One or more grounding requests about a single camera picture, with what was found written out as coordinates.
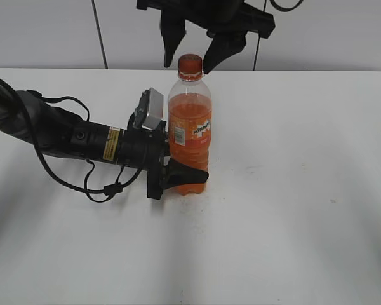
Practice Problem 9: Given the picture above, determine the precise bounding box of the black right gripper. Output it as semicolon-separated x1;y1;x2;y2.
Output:
137;0;276;74

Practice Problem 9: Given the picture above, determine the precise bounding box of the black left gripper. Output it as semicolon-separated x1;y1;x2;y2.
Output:
119;119;209;200

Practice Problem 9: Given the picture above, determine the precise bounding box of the orange bottle cap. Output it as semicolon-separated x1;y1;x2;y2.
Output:
178;54;203;81

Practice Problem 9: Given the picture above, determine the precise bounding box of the orange Mirinda soda bottle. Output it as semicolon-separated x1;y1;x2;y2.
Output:
167;54;212;196

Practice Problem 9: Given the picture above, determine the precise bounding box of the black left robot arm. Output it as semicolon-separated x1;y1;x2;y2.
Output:
0;79;208;200

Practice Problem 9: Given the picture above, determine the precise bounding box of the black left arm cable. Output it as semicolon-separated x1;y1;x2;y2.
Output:
0;90;147;204

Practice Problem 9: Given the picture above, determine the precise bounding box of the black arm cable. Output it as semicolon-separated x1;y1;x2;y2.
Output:
0;90;147;204
269;0;305;11

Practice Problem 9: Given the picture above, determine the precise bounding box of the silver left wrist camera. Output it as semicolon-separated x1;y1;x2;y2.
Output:
133;88;164;130

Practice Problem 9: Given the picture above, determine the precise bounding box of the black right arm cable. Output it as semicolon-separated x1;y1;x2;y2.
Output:
269;0;305;11

